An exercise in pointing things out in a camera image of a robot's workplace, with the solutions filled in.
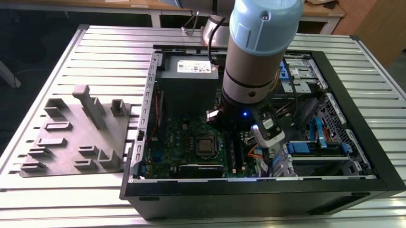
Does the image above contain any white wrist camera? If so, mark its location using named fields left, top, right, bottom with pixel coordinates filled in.
left=249, top=106, right=285, bottom=148

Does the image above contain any wooden desk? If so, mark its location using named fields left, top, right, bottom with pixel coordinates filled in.
left=0, top=0, right=347, bottom=34

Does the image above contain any grey power supply unit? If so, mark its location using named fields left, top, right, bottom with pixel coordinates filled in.
left=156, top=56, right=227, bottom=118

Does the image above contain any black graphics card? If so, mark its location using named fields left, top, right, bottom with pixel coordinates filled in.
left=177, top=163, right=224, bottom=179

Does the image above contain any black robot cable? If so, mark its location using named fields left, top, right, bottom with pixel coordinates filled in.
left=206, top=15, right=228, bottom=69

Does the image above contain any blue drive cage latch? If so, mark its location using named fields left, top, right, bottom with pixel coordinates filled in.
left=279, top=61, right=291, bottom=83

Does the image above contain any blue flat data cable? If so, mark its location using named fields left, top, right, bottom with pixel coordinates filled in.
left=308, top=117, right=328, bottom=149

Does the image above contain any blue disk carrier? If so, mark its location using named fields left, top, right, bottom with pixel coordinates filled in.
left=284, top=141, right=349, bottom=158

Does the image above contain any brown wooden cabinet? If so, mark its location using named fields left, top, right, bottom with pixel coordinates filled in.
left=332, top=0, right=406, bottom=69

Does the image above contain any black open PC case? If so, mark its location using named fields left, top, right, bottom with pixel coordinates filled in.
left=118, top=44, right=406, bottom=220

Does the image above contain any green motherboard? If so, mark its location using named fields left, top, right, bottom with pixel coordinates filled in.
left=140, top=116, right=264, bottom=179

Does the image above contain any black cable bundle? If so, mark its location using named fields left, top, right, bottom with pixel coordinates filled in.
left=271, top=95, right=317, bottom=128

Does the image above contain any orange wire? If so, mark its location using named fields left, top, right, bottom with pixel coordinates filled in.
left=248, top=147, right=265, bottom=160

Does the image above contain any metal optical drive cage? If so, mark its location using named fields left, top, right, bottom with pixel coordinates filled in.
left=275, top=53, right=329, bottom=100

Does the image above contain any silver CPU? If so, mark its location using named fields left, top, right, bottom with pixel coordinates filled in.
left=196, top=139, right=216, bottom=154

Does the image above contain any black CPU socket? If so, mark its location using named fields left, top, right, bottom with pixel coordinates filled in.
left=192, top=132, right=221, bottom=159

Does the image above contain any grey chair leg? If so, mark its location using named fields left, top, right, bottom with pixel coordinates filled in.
left=0, top=60, right=22, bottom=88

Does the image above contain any grey parts rack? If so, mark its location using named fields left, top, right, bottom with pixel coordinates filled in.
left=18, top=84, right=133, bottom=178

